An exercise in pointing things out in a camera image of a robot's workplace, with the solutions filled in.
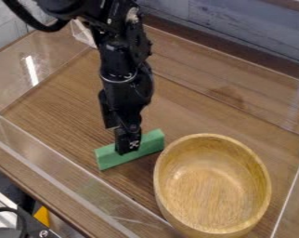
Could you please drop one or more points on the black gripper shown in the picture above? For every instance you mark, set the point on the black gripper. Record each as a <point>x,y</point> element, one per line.
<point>122,99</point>

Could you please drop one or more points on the green rectangular block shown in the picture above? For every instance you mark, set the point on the green rectangular block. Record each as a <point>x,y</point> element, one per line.
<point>150,142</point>

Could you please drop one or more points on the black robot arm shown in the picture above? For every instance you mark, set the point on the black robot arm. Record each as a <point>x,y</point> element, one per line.
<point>114,22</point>

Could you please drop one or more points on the brown wooden bowl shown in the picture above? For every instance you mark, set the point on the brown wooden bowl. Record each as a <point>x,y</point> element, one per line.
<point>212,186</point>

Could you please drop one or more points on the yellow and black device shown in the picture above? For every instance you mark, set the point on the yellow and black device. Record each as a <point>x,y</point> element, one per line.
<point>43,224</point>

